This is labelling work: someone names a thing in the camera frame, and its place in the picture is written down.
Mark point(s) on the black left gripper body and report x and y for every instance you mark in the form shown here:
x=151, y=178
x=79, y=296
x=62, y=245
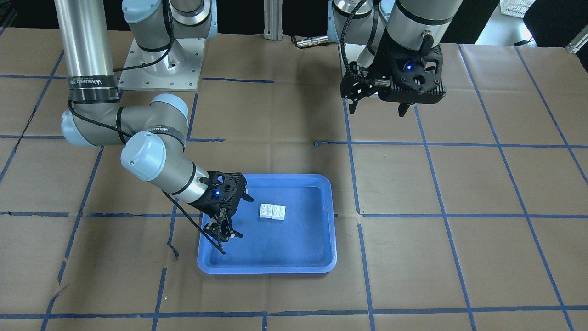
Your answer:
x=384, y=63

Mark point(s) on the blue plastic tray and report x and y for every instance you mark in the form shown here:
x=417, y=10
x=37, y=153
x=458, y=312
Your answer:
x=305, y=242

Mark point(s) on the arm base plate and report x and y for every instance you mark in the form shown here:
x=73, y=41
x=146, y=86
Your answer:
x=353, y=52
x=179, y=71

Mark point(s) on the white block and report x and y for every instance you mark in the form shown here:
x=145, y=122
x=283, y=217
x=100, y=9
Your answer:
x=266, y=211
x=278, y=212

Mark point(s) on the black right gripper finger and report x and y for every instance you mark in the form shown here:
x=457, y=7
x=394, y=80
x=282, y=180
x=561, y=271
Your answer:
x=223, y=230
x=245, y=195

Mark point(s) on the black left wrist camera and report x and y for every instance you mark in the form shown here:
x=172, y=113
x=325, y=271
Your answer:
x=415, y=75

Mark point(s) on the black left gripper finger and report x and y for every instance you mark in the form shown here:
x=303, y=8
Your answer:
x=352, y=105
x=403, y=108

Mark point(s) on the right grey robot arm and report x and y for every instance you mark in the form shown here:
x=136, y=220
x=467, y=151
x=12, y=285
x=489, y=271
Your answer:
x=136, y=106

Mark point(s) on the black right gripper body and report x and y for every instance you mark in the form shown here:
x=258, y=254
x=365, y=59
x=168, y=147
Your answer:
x=207, y=205

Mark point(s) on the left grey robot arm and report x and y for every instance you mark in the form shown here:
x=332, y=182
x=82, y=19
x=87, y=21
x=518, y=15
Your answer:
x=365, y=22

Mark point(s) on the aluminium profile post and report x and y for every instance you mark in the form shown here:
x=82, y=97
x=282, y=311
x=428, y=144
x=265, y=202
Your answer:
x=272, y=16

